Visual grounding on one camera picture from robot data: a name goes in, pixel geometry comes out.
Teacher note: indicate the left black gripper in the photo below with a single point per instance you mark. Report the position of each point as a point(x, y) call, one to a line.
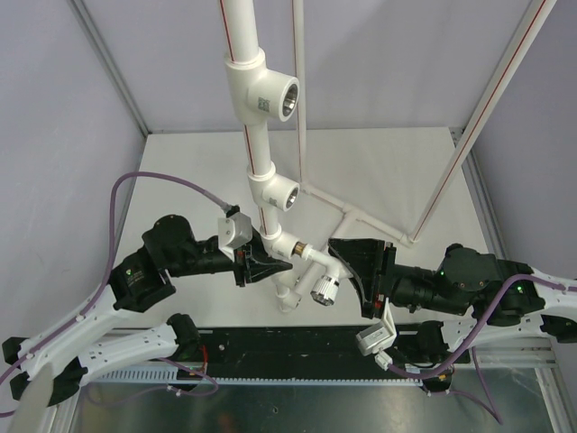
point(258, 267)

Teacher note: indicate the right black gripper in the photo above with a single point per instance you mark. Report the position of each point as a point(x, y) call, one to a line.
point(362, 255)

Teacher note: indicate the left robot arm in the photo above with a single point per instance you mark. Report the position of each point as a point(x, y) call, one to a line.
point(142, 280)

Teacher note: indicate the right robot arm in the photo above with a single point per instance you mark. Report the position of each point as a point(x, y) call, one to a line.
point(465, 282)

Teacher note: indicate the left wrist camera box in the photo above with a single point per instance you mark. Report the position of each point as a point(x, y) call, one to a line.
point(234, 231)

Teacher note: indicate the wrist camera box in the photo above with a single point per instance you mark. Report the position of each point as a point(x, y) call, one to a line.
point(377, 338)
point(234, 231)

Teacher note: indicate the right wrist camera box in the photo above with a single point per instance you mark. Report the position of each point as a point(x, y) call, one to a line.
point(377, 338)

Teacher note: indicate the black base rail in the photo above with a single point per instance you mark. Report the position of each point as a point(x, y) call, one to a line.
point(314, 353)

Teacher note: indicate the aluminium table frame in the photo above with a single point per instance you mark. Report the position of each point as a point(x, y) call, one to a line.
point(511, 386)

